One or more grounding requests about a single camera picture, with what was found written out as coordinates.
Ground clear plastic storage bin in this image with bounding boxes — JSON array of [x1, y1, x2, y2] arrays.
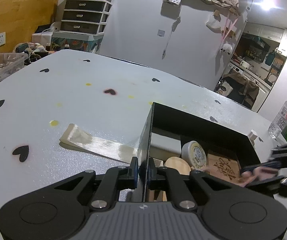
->
[[0, 53, 28, 82]]

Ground white plush sheep toy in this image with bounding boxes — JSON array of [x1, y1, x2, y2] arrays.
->
[[220, 43, 233, 55]]

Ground white three drawer cabinet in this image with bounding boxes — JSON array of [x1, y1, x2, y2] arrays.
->
[[61, 0, 112, 35]]

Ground white rectangular charger block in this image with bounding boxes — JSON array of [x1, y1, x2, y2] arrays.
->
[[150, 133, 181, 155]]

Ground brown carved wooden coaster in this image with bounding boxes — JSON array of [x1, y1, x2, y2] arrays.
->
[[205, 152, 240, 183]]

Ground oval light wooden block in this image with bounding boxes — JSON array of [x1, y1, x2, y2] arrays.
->
[[164, 157, 191, 176]]

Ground brown jacket on chair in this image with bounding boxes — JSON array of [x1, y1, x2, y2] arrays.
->
[[223, 70, 259, 109]]

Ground clear plastic water bottle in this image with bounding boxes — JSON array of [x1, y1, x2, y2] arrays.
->
[[268, 101, 287, 139]]

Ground round cream tape dispenser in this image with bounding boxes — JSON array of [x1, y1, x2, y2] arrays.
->
[[181, 141, 207, 170]]

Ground black storage box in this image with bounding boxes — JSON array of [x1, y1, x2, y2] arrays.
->
[[135, 102, 261, 201]]

